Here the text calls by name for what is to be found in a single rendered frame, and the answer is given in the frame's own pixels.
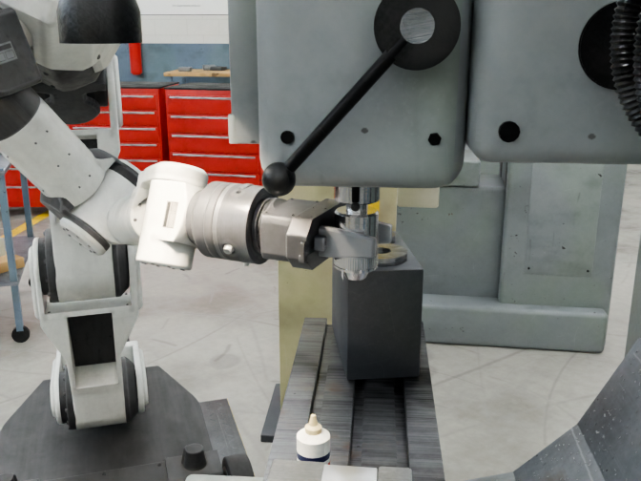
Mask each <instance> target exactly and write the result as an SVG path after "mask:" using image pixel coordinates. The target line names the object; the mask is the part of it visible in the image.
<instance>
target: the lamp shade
mask: <svg viewBox="0 0 641 481"><path fill-rule="evenodd" d="M56 14H57V24H58V33H59V43H62V44H126V43H143V42H142V29H141V14H140V9H139V6H138V4H137V2H136V0H59V1H58V6H57V10H56Z"/></svg>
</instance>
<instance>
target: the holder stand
mask: <svg viewBox="0 0 641 481"><path fill-rule="evenodd" d="M423 287H424V270H423V268H422V267H421V265H420V264H419V262H418V261H417V260H416V258H415V257H414V255H413V254H412V253H411V251H410V250H409V248H408V247H407V246H406V244H405V243H404V241H403V240H402V238H401V237H400V235H399V234H398V232H397V231H392V242H390V243H389V244H387V243H379V248H378V268H377V269H376V270H374V271H372V272H369V273H368V274H367V276H366V278H365V279H364V280H360V281H351V280H348V279H346V278H345V276H344V274H343V272H341V271H340V270H338V269H336V268H335V267H334V258H332V327H333V330H334V334H335V338H336V341H337V345H338V348H339V352H340V355H341V361H342V365H343V368H344V372H345V375H346V378H347V380H359V379H380V378H402V377H418V376H419V374H420V353H421V331H422V309H423Z"/></svg>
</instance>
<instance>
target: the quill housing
mask: <svg viewBox="0 0 641 481"><path fill-rule="evenodd" d="M381 1H382V0H256V11H257V50H258V128H259V158H260V163H261V167H262V169H263V171H264V169H265V168H266V167H267V166H268V165H270V164H271V163H274V162H285V161H286V160H287V159H288V158H289V157H290V156H291V155H292V154H293V153H294V152H295V151H296V150H297V149H298V147H299V146H300V145H301V144H302V143H303V141H304V140H305V139H306V138H307V137H308V136H309V135H310V134H311V133H312V132H313V131H314V130H315V128H316V127H317V126H318V125H319V124H320V123H321V122H322V121H323V119H324V118H325V117H326V116H327V115H328V114H329V113H330V112H331V111H332V109H333V108H334V107H335V106H336V105H337V104H338V103H339V102H340V100H341V99H342V98H343V97H344V96H345V95H346V94H347V93H348V91H349V90H350V89H351V88H352V87H353V86H354V85H355V84H356V83H357V81H358V80H359V79H360V78H361V77H362V76H363V75H364V74H365V72H366V71H367V70H368V69H369V68H370V67H371V66H372V65H373V64H374V62H375V61H376V60H377V59H378V58H379V57H380V56H381V55H382V52H381V51H380V49H379V47H378V45H377V42H376V39H375V35H374V19H375V15H376V11H377V9H378V6H379V4H380V3H381ZM454 1H455V2H456V4H457V6H458V9H459V12H460V16H461V31H460V35H459V39H458V41H457V44H456V46H455V48H454V49H453V51H452V52H451V53H450V55H449V56H448V57H447V58H446V59H445V60H444V61H442V62H441V63H439V64H438V65H436V66H434V67H432V68H429V69H425V70H420V71H411V70H406V69H403V68H400V67H398V66H396V65H394V64H392V65H391V66H390V68H389V69H388V70H387V71H386V72H385V73H384V74H383V75H382V76H381V78H380V79H379V80H378V81H377V82H376V83H375V84H374V85H373V86H372V87H371V89H370V90H369V91H368V92H367V93H366V94H365V95H364V96H363V97H362V99H361V100H360V101H359V102H358V103H357V104H356V105H355V106H354V107H353V109H352V110H351V111H350V112H349V113H348V114H347V115H346V116H345V117H344V118H343V120H342V121H341V122H340V123H339V124H338V125H337V126H336V127H335V128H334V130H333V131H332V132H331V133H330V134H329V135H328V136H327V137H326V138H325V139H324V141H323V142H322V143H321V144H320V145H319V146H318V147H317V148H316V149H315V151H314V152H313V153H312V154H311V155H310V156H309V157H308V158H307V159H306V160H305V161H304V162H303V163H302V165H301V166H300V167H299V168H298V169H297V171H296V172H295V174H296V184H295V186H333V187H388V188H438V187H444V186H446V185H447V184H449V183H451V182H452V181H453V180H454V179H455V178H456V177H457V176H458V175H459V173H460V172H461V170H462V168H463V163H464V158H465V126H466V110H467V93H468V77H469V59H470V43H471V26H472V10H473V0H454Z"/></svg>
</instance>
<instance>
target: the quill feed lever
mask: <svg viewBox="0 0 641 481"><path fill-rule="evenodd" d="M460 31H461V16H460V12H459V9H458V6H457V4H456V2H455V1H454V0H382V1H381V3H380V4H379V6H378V9H377V11H376V15H375V19H374V35H375V39H376V42H377V45H378V47H379V49H380V51H381V52H382V55H381V56H380V57H379V58H378V59H377V60H376V61H375V62H374V64H373V65H372V66H371V67H370V68H369V69H368V70H367V71H366V72H365V74H364V75H363V76H362V77H361V78H360V79H359V80H358V81H357V83H356V84H355V85H354V86H353V87H352V88H351V89H350V90H349V91H348V93H347V94H346V95H345V96H344V97H343V98H342V99H341V100H340V102H339V103H338V104H337V105H336V106H335V107H334V108H333V109H332V111H331V112H330V113H329V114H328V115H327V116H326V117H325V118H324V119H323V121H322V122H321V123H320V124H319V125H318V126H317V127H316V128H315V130H314V131H313V132H312V133H311V134H310V135H309V136H308V137H307V138H306V139H305V140H304V141H303V143H302V144H301V145H300V146H299V147H298V149H297V150H296V151H295V152H294V153H293V154H292V155H291V156H290V157H289V158H288V159H287V160H286V161H285V162H274V163H271V164H270V165H268V166H267V167H266V168H265V169H264V171H263V174H262V178H261V180H262V185H263V187H264V189H265V190H266V191H267V192H268V193H269V194H271V195H273V196H276V197H282V196H285V195H287V194H289V193H290V192H291V191H292V190H293V189H294V187H295V184H296V174H295V172H296V171H297V169H298V168H299V167H300V166H301V165H302V163H303V162H304V161H305V160H306V159H307V158H308V157H309V156H310V155H311V154H312V153H313V152H314V151H315V149H316V148H317V147H318V146H319V145H320V144H321V143H322V142H323V141H324V139H325V138H326V137H327V136H328V135H329V134H330V133H331V132H332V131H333V130H334V128H335V127H336V126H337V125H338V124H339V123H340V122H341V121H342V120H343V118H344V117H345V116H346V115H347V114H348V113H349V112H350V111H351V110H352V109H353V107H354V106H355V105H356V104H357V103H358V102H359V101H360V100H361V99H362V97H363V96H364V95H365V94H366V93H367V92H368V91H369V90H370V89H371V87H372V86H373V85H374V84H375V83H376V82H377V81H378V80H379V79H380V78H381V76H382V75H383V74H384V73H385V72H386V71H387V70H388V69H389V68H390V66H391V65H392V64H394V65H396V66H398V67H400V68H403V69H406V70H411V71H420V70H425V69H429V68H432V67H434V66H436V65H438V64H439V63H441V62H442V61H444V60H445V59H446V58H447V57H448V56H449V55H450V53H451V52H452V51H453V49H454V48H455V46H456V44H457V41H458V39H459V35H460Z"/></svg>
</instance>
